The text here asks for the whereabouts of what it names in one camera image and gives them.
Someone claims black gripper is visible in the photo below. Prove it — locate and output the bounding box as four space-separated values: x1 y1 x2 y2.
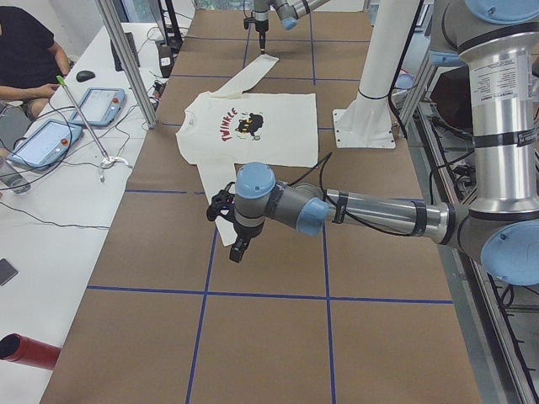
229 236 251 263
257 20 267 55

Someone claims cream long-sleeve cat shirt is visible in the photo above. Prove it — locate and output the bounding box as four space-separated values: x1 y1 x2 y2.
174 52 318 247

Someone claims far blue teach pendant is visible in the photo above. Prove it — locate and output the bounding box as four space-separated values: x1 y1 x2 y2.
78 88 126 128

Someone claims blue teach pendant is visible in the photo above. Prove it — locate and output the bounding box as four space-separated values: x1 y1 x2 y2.
8 120 83 170
78 88 126 128

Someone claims black computer mouse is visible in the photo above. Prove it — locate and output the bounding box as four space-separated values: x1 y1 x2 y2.
76 70 96 82

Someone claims silver rod with green tip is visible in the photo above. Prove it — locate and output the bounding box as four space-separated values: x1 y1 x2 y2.
56 75 132 182

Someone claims near blue teach pendant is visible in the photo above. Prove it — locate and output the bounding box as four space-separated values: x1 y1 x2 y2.
8 120 83 170

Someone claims seated person in black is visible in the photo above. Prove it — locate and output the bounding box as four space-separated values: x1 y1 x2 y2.
1 6 71 120

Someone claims black smartphone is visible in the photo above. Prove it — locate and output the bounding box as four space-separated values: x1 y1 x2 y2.
0 258 19 286

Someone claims clear water bottle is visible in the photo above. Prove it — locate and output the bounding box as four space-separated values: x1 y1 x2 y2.
0 157 31 194

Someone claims red cylinder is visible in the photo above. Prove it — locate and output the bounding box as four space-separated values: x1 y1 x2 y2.
1 333 61 370

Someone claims white camera post base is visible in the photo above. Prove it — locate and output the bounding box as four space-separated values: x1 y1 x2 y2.
333 0 422 149

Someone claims aluminium frame post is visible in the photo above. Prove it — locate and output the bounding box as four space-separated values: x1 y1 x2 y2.
96 0 157 129

